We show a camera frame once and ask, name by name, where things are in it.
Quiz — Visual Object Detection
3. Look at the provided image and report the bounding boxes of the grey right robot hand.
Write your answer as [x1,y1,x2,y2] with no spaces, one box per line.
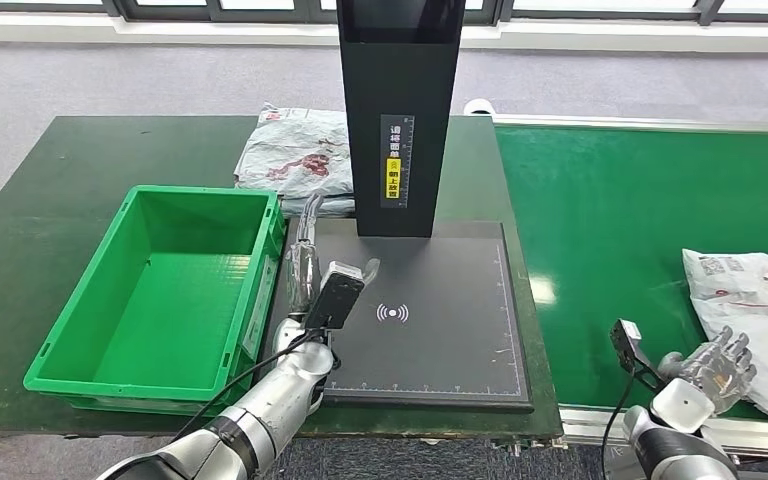
[658,325,758,416]

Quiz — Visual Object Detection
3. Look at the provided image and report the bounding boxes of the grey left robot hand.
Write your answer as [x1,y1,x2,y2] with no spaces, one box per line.
[283,192,383,318]

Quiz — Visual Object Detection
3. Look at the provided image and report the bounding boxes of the white parcel bag black letters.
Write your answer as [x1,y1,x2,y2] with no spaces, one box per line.
[681,248,768,426]

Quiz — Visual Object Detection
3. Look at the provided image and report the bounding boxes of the dark grey parcel bag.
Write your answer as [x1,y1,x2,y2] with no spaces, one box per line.
[277,194,358,221]

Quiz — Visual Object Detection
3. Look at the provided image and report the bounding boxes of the grey parcel bag red print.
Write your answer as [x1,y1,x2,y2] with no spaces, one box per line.
[234,101,356,201]

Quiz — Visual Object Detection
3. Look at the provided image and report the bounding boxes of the green conveyor belt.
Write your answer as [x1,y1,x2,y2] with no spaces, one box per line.
[493,123,768,423]

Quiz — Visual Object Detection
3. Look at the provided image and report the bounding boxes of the green plastic crate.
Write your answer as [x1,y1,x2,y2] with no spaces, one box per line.
[22,184,288,418]

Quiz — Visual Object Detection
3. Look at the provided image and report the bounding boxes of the ruler label with yellow patch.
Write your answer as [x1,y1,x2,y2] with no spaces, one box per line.
[379,113,416,210]

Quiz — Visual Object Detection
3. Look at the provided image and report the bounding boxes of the black scanner column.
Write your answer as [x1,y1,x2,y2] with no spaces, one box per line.
[335,0,468,239]

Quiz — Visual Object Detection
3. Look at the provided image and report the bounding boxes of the dark green table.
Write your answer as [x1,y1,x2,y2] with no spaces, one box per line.
[0,115,565,441]

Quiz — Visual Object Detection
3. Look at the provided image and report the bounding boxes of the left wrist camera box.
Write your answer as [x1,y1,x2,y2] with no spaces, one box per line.
[303,260,366,332]

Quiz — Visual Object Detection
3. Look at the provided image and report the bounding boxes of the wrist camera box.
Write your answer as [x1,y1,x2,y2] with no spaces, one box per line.
[608,318,668,393]
[303,260,366,332]

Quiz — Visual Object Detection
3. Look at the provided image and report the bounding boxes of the aluminium conveyor frame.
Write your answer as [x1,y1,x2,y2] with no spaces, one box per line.
[463,99,768,480]

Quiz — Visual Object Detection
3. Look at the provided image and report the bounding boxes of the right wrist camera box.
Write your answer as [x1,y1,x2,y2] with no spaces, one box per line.
[608,318,668,393]

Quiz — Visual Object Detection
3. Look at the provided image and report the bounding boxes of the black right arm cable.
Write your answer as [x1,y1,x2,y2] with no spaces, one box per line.
[599,369,638,480]

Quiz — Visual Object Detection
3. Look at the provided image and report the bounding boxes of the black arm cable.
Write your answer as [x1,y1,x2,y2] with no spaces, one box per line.
[170,327,324,443]
[599,369,638,480]

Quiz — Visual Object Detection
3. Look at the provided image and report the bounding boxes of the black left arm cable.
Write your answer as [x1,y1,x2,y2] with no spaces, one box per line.
[170,327,324,443]

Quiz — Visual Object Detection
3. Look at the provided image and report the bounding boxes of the dark scanner base plate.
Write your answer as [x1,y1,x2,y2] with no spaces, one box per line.
[261,219,536,414]

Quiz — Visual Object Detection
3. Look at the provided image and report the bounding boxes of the dark window frame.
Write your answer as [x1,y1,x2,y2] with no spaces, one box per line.
[0,0,768,28]

